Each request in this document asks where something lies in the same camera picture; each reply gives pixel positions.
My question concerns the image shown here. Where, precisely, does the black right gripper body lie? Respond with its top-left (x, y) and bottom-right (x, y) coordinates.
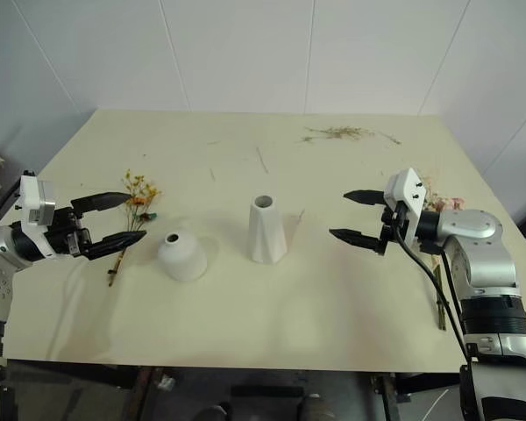
top-left (378, 201), bottom-right (412, 255)

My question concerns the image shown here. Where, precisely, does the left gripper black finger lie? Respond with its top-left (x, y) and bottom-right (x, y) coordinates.
top-left (70, 190), bottom-right (133, 219)
top-left (83, 230), bottom-right (148, 262)

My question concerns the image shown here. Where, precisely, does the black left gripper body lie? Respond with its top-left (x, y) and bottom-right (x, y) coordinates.
top-left (46, 205), bottom-right (93, 260)

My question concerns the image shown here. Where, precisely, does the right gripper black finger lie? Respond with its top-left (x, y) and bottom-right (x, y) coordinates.
top-left (342, 189), bottom-right (388, 207)
top-left (328, 227), bottom-right (387, 256)

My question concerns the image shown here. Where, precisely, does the short round white vase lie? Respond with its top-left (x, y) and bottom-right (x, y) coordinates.
top-left (157, 231), bottom-right (209, 282)

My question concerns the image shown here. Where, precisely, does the tall faceted white vase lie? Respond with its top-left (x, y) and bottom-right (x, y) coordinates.
top-left (247, 194), bottom-right (288, 266)

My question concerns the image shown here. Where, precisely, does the yellow orange dried flower bunch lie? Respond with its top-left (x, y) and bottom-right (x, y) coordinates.
top-left (106, 169), bottom-right (163, 289)

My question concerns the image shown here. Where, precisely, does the pink white dried flower bunch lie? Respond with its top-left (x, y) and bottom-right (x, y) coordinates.
top-left (419, 172), bottom-right (466, 332)

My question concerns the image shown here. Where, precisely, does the dark rounded shape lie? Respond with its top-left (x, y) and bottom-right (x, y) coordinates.
top-left (195, 404), bottom-right (230, 421)

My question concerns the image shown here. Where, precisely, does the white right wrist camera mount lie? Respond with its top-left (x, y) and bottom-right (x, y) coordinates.
top-left (382, 167), bottom-right (431, 240)

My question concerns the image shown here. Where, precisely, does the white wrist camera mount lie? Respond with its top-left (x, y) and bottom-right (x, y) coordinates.
top-left (382, 167), bottom-right (431, 240)
top-left (16, 171), bottom-right (57, 234)

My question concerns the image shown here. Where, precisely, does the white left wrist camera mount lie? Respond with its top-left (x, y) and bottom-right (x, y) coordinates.
top-left (16, 171), bottom-right (57, 234)

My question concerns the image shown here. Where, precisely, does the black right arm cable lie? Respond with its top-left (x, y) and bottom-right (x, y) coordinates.
top-left (393, 204), bottom-right (473, 363)

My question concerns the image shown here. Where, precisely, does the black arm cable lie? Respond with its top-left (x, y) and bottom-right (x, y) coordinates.
top-left (0, 186), bottom-right (23, 225)
top-left (393, 204), bottom-right (473, 363)

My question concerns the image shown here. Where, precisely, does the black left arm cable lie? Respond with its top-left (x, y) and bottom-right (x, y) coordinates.
top-left (0, 186), bottom-right (23, 225)

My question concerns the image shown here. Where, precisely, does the dark metal table frame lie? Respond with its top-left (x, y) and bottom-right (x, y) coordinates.
top-left (0, 364), bottom-right (462, 421)

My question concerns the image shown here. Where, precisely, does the thin white cable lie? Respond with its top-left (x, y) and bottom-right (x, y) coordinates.
top-left (422, 389), bottom-right (450, 421)

